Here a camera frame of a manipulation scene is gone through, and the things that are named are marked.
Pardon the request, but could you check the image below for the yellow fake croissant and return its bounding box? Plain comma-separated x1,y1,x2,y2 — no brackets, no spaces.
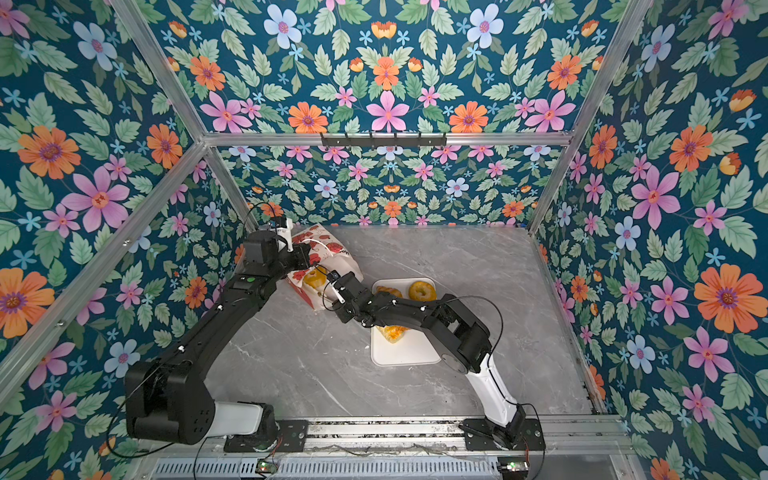
376,286,403,298

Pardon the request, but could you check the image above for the yellow fake ring bread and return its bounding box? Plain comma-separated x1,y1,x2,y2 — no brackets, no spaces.
377,326,408,344

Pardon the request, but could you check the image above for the red white paper bag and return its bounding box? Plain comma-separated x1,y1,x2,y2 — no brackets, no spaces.
287,224,364,312

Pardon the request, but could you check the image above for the yellow fake bagel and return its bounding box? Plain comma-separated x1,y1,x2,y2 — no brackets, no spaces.
408,281,437,302

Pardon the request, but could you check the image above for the yellow fluted fake cake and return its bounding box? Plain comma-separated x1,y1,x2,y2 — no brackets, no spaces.
302,269,327,292

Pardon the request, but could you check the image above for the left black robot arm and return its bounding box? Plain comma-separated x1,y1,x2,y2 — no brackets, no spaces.
124,230,311,445

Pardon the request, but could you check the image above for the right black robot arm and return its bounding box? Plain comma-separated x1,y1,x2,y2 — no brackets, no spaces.
328,271,526,449

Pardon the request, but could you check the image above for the white rectangular tray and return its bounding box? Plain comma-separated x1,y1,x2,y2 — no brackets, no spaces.
370,277,441,367

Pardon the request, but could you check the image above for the black hook rack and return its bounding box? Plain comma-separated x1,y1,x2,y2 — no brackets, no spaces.
320,133,448,148

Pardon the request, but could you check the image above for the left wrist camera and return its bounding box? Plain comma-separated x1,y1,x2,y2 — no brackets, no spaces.
272,216,294,252

